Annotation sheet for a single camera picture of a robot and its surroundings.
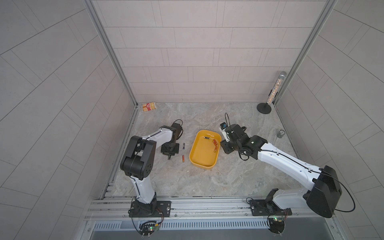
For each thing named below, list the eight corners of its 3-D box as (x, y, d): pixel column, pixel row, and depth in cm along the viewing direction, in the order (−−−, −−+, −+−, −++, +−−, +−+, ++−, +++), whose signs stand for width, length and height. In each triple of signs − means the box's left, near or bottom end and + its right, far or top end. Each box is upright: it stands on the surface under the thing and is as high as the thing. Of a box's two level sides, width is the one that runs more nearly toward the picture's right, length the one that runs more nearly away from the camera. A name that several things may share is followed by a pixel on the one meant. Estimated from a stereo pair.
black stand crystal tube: (258, 113, 113) (274, 80, 90) (264, 102, 120) (281, 70, 97) (266, 116, 111) (285, 84, 87) (272, 106, 118) (291, 73, 95)
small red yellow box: (143, 112, 113) (142, 110, 111) (142, 106, 117) (141, 104, 115) (157, 109, 115) (156, 107, 113) (156, 103, 119) (155, 101, 117)
